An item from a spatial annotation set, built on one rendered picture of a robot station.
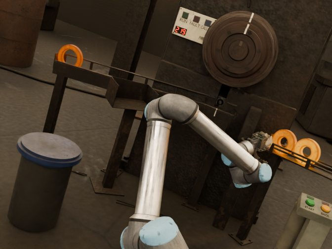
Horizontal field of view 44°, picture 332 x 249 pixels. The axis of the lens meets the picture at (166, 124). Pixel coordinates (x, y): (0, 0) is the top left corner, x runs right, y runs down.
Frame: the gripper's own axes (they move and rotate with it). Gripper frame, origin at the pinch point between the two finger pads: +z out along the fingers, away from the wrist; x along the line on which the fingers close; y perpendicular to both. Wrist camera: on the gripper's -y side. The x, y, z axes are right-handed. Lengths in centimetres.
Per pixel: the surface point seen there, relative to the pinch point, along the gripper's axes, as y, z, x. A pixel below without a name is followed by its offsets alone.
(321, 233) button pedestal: -16, -23, -53
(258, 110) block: 2.7, 18.9, 26.2
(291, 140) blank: -1.9, 14.2, -4.3
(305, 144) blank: 0.3, 14.9, -13.1
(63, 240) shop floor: -37, -116, 30
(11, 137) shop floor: -43, -99, 147
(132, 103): 3, -44, 75
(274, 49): 41, 28, 30
